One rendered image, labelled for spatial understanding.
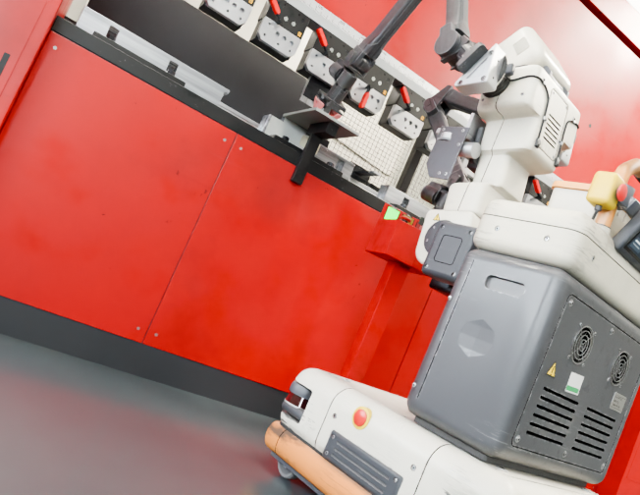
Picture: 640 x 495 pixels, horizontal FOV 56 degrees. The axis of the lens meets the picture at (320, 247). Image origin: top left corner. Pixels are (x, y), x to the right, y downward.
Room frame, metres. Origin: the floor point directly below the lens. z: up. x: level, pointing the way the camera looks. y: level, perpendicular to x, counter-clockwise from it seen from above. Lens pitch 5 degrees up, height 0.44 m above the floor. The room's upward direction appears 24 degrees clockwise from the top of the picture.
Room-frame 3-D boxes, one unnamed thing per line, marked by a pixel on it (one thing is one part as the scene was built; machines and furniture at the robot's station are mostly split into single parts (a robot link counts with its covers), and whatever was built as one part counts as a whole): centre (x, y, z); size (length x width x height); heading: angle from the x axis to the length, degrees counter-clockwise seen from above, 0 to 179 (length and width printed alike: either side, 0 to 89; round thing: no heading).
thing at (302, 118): (2.02, 0.17, 1.00); 0.26 x 0.18 x 0.01; 28
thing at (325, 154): (2.17, 0.19, 0.92); 0.39 x 0.06 x 0.10; 118
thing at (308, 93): (2.15, 0.24, 1.13); 0.10 x 0.02 x 0.10; 118
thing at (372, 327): (1.99, -0.26, 0.39); 0.06 x 0.06 x 0.54; 19
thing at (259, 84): (2.49, 0.68, 1.12); 1.13 x 0.02 x 0.44; 118
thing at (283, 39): (2.04, 0.44, 1.26); 0.15 x 0.09 x 0.17; 118
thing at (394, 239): (1.99, -0.26, 0.75); 0.20 x 0.16 x 0.18; 109
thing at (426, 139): (2.41, -0.27, 1.26); 0.15 x 0.09 x 0.17; 118
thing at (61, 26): (2.41, -0.36, 0.85); 3.00 x 0.21 x 0.04; 118
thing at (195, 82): (1.89, 0.72, 0.92); 0.50 x 0.06 x 0.10; 118
